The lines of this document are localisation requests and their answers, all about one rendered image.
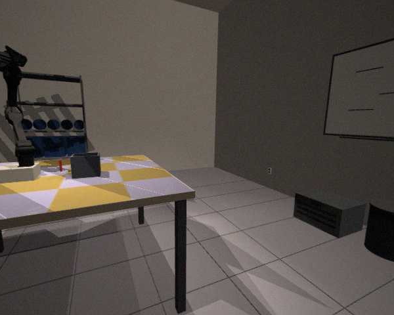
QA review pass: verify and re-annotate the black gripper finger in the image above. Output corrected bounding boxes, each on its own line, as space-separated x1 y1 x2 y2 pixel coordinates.
5 45 22 63

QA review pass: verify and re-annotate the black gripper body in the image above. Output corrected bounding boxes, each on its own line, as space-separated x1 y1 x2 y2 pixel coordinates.
0 51 27 70

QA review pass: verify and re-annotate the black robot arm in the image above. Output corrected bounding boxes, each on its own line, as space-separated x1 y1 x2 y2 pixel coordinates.
0 61 35 167

